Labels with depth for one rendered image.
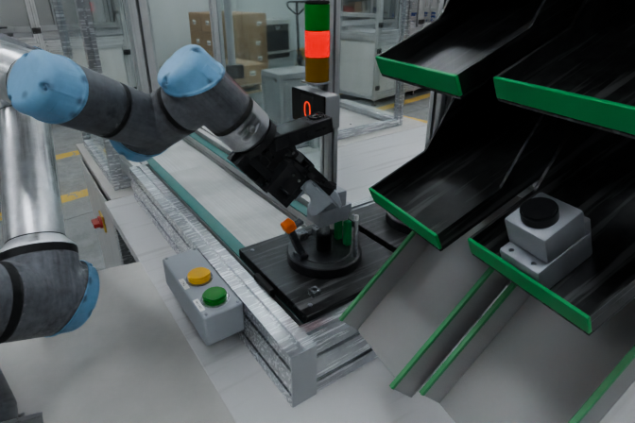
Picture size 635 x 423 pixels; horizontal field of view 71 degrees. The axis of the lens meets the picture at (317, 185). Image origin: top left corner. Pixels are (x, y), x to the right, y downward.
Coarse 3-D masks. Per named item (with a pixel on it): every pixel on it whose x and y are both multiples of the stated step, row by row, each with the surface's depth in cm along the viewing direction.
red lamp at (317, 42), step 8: (312, 32) 87; (320, 32) 87; (328, 32) 88; (312, 40) 87; (320, 40) 87; (328, 40) 89; (312, 48) 88; (320, 48) 88; (328, 48) 89; (312, 56) 89; (320, 56) 89; (328, 56) 90
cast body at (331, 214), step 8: (344, 192) 78; (344, 200) 79; (328, 208) 78; (336, 208) 79; (344, 208) 80; (312, 216) 79; (320, 216) 77; (328, 216) 78; (336, 216) 79; (344, 216) 81; (320, 224) 78; (328, 224) 79
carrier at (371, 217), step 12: (372, 204) 105; (360, 216) 99; (372, 216) 99; (384, 216) 99; (360, 228) 96; (372, 228) 94; (384, 228) 94; (396, 228) 94; (408, 228) 92; (384, 240) 90; (396, 240) 90
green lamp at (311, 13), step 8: (304, 8) 87; (312, 8) 85; (320, 8) 85; (328, 8) 86; (304, 16) 88; (312, 16) 86; (320, 16) 86; (328, 16) 87; (304, 24) 88; (312, 24) 86; (320, 24) 86; (328, 24) 87
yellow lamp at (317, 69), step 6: (306, 60) 90; (312, 60) 89; (318, 60) 89; (324, 60) 89; (306, 66) 91; (312, 66) 90; (318, 66) 89; (324, 66) 90; (306, 72) 91; (312, 72) 90; (318, 72) 90; (324, 72) 90; (306, 78) 92; (312, 78) 91; (318, 78) 90; (324, 78) 91
